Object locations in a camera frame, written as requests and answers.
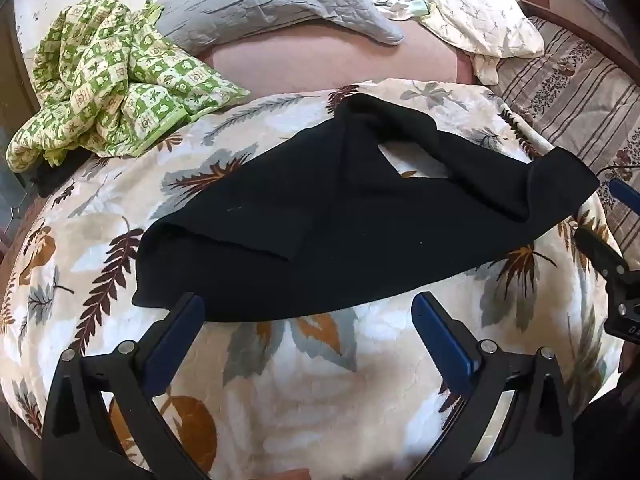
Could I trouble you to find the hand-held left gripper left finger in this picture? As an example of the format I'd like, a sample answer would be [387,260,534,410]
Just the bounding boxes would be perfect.
[41,292,216,480]

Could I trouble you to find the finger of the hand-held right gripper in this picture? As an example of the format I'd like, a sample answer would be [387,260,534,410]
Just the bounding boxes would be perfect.
[607,177,640,211]
[574,227,632,281]

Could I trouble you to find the striped floral bed sheet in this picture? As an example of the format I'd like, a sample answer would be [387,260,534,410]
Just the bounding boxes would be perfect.
[487,15,640,261]

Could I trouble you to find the white patterned cloth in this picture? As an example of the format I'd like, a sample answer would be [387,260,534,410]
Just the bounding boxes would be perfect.
[377,0,546,86]

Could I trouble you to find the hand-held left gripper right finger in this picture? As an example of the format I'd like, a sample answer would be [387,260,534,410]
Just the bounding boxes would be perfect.
[407,291,576,480]

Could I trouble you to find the green checked quilt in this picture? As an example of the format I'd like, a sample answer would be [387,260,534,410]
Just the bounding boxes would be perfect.
[6,0,251,175]

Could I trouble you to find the person's dark clothed leg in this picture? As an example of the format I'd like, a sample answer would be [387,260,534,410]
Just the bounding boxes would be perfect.
[572,372,640,480]

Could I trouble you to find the leaf print fleece blanket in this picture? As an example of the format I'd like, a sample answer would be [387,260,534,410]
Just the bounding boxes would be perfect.
[0,79,623,480]

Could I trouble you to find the grey quilted pillow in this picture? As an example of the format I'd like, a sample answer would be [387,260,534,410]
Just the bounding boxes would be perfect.
[150,0,405,56]

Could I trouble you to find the pink bed sheet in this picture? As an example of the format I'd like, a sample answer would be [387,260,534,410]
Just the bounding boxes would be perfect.
[197,22,476,106]

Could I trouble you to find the black pants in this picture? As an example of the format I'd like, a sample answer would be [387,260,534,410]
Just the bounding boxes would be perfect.
[131,92,601,323]

